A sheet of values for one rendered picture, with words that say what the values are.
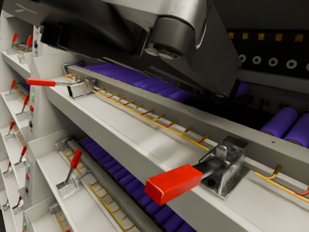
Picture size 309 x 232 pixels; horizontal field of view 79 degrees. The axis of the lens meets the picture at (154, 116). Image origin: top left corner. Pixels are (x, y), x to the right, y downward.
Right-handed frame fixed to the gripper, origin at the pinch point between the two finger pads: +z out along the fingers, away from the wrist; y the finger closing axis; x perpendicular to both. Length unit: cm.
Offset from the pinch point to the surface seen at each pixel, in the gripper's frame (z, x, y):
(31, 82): -9.8, 7.0, 21.0
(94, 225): 1.3, 26.5, 11.4
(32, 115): -3.0, 18.1, 41.5
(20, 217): 7, 66, 61
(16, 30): 0, -3, 108
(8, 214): 9, 85, 86
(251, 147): -0.2, 4.3, -5.9
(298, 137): 2.7, 2.2, -8.2
